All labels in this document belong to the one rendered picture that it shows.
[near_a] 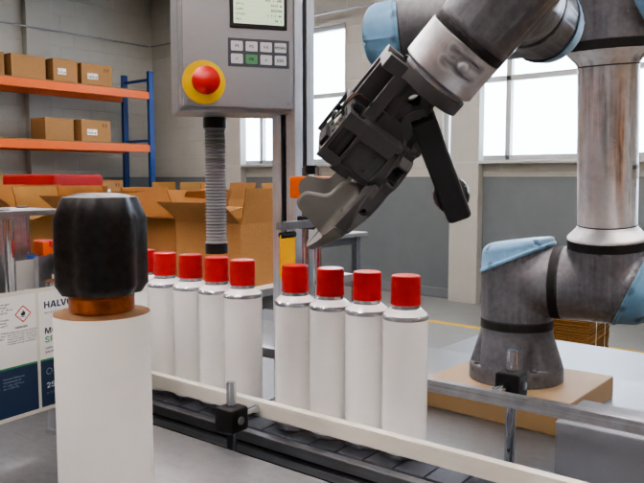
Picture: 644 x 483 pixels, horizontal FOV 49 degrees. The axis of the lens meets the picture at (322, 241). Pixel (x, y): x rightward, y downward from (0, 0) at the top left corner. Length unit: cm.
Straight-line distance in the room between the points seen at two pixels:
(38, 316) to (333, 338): 34
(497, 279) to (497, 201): 563
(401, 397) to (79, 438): 34
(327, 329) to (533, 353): 43
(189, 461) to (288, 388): 15
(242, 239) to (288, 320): 177
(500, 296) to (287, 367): 42
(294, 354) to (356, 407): 10
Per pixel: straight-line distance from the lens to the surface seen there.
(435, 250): 713
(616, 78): 110
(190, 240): 280
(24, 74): 847
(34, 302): 89
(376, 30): 78
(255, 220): 267
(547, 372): 118
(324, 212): 70
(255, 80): 103
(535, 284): 114
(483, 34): 63
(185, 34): 103
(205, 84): 99
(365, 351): 81
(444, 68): 64
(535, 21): 65
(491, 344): 117
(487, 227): 684
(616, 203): 111
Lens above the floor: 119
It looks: 5 degrees down
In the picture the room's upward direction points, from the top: straight up
